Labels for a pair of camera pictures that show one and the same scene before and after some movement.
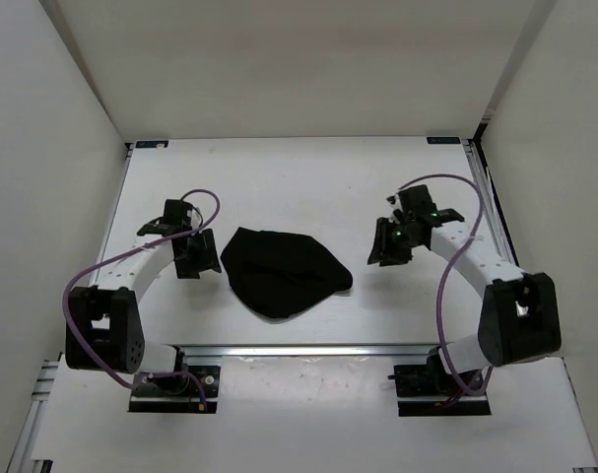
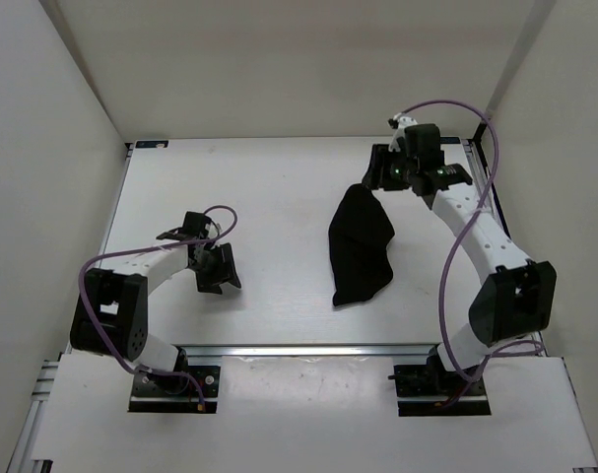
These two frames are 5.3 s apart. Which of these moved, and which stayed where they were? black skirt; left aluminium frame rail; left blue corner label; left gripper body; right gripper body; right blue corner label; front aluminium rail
Moved: right gripper body; left gripper body; black skirt
Stayed: right blue corner label; front aluminium rail; left aluminium frame rail; left blue corner label
